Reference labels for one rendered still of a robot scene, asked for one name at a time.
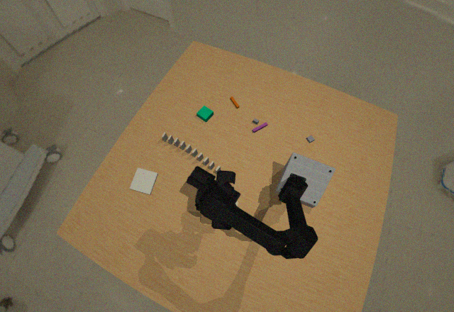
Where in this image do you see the purple rectangular block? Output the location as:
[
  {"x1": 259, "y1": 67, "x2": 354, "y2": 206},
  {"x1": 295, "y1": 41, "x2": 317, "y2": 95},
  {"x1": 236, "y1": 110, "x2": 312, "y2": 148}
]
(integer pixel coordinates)
[{"x1": 253, "y1": 122, "x2": 268, "y2": 133}]

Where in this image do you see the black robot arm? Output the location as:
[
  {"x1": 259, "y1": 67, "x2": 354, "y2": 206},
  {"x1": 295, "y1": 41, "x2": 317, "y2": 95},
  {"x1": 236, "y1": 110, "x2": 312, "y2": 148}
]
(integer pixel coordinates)
[{"x1": 187, "y1": 166, "x2": 318, "y2": 259}]

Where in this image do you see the green block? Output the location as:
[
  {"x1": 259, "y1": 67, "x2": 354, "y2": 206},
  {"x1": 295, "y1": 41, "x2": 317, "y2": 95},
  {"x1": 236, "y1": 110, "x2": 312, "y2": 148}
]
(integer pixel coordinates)
[{"x1": 196, "y1": 105, "x2": 214, "y2": 122}]

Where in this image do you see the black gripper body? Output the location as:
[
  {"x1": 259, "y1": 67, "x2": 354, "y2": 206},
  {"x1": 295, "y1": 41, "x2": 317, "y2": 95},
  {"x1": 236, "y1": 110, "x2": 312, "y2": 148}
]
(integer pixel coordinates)
[{"x1": 212, "y1": 171, "x2": 236, "y2": 230}]

